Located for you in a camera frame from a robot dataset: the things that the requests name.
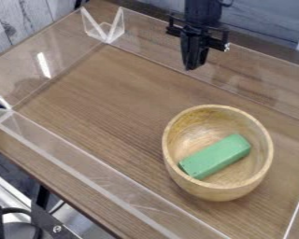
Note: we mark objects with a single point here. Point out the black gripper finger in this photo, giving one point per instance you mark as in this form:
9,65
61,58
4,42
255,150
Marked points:
188,49
202,52

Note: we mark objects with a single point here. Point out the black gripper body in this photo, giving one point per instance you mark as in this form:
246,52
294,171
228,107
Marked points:
198,36

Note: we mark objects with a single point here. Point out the green rectangular block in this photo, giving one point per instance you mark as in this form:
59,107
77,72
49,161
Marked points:
215,157

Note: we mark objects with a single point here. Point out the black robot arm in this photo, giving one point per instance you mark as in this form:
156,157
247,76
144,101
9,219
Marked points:
204,12

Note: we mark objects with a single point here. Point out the light wooden bowl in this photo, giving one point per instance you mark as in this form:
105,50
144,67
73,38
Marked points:
198,127

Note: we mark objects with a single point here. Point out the black table leg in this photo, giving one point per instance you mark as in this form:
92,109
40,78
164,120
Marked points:
43,197

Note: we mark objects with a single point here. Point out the clear acrylic corner bracket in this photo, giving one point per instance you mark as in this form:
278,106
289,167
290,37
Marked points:
107,32

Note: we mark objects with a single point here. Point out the clear acrylic tray wall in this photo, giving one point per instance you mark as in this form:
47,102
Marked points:
88,105

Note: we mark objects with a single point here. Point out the black metal bracket with screw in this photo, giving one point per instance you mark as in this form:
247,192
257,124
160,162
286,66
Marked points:
51,227

